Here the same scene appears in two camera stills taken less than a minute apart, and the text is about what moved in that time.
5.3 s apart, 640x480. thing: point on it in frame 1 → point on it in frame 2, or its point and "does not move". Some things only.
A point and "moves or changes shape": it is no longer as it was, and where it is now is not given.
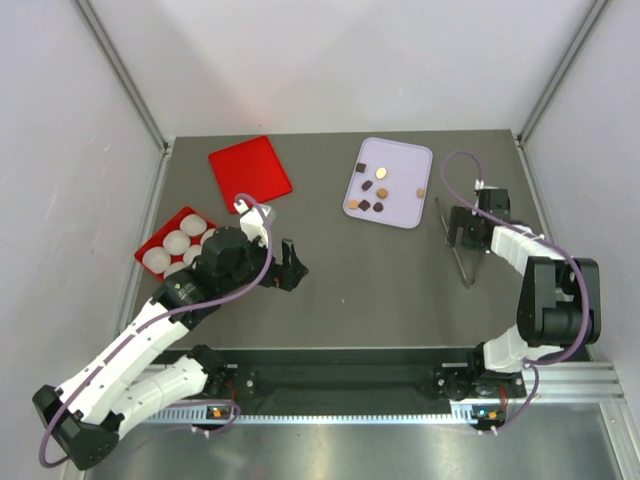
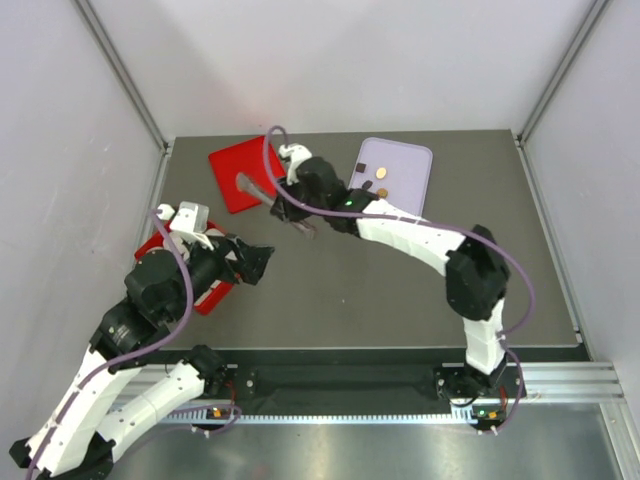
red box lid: [249, 168] does not move
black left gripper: [278, 275] → [252, 260]
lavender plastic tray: [389, 182] does not move
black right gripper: [463, 217] → [283, 209]
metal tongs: [467, 283] moves or changes shape
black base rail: [333, 375] does not move
